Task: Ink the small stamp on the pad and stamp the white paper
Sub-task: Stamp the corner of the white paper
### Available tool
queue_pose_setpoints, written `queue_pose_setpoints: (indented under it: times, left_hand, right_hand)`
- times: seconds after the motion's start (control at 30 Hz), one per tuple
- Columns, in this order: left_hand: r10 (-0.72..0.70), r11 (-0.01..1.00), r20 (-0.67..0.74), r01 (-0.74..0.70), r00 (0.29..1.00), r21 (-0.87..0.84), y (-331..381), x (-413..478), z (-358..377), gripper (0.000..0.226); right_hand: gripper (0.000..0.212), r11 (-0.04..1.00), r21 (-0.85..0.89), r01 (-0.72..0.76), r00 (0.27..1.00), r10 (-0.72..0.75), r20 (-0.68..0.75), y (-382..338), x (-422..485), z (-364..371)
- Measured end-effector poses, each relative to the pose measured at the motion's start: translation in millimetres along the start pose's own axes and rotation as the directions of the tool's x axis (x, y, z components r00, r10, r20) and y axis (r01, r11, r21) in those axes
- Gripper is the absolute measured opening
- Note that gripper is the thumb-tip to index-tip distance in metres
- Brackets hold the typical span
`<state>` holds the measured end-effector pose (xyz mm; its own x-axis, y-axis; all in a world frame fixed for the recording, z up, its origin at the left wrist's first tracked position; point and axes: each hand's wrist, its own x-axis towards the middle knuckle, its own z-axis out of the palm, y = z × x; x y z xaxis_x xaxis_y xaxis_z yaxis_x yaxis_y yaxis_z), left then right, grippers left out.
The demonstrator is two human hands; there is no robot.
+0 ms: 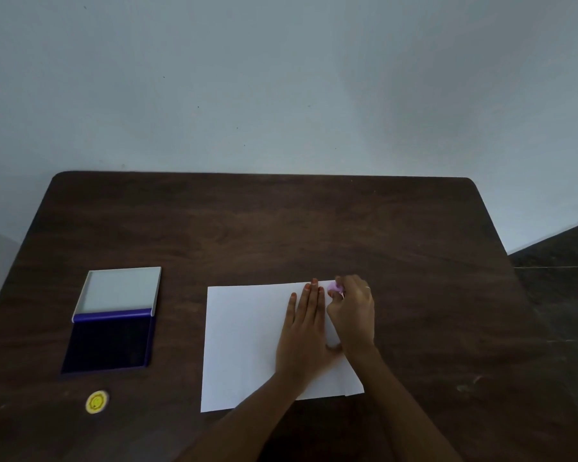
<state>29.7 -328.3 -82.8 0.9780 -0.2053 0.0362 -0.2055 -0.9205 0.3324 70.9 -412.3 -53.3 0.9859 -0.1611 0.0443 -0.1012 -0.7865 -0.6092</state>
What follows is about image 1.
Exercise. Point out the person's left middle finger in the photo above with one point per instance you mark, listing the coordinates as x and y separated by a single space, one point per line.
312 303

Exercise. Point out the yellow round stamp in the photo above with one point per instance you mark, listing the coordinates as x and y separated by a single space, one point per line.
97 402

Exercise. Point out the person's left hand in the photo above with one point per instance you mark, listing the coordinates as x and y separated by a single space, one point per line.
302 346

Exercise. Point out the person's left thumb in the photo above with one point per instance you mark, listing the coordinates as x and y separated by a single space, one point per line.
335 348

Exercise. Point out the white paper sheet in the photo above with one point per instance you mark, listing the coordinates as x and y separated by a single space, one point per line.
243 346

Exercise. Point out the person's left forearm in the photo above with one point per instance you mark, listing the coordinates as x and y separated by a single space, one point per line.
250 418

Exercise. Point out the person's right thumb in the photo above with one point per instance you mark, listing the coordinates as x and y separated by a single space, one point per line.
333 299

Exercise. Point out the open blue ink pad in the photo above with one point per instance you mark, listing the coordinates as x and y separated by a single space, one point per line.
113 322

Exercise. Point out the small pink stamp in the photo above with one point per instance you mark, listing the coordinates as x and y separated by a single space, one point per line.
335 287

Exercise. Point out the person's left little finger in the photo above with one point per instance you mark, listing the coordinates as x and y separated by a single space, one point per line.
291 310

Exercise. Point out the person's right forearm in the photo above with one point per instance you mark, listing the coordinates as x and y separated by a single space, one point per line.
404 408

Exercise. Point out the person's right hand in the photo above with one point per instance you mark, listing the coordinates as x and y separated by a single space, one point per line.
354 322

